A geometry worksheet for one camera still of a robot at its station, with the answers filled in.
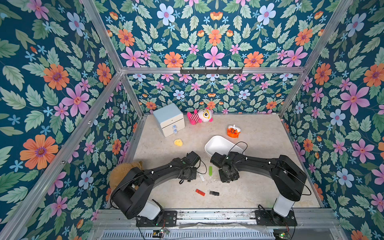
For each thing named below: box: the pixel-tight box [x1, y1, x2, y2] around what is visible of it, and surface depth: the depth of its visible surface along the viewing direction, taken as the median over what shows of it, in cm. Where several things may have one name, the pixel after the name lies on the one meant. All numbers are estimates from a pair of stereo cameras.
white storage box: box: [204, 135, 245, 157], surface depth 101 cm
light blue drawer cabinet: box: [153, 103, 185, 138], surface depth 103 cm
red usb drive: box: [195, 188, 206, 197], surface depth 84 cm
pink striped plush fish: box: [187, 107, 214, 125], surface depth 113 cm
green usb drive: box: [208, 166, 213, 176], surface depth 92 cm
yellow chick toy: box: [173, 138, 184, 147], surface depth 103 cm
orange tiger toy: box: [227, 124, 241, 138], surface depth 106 cm
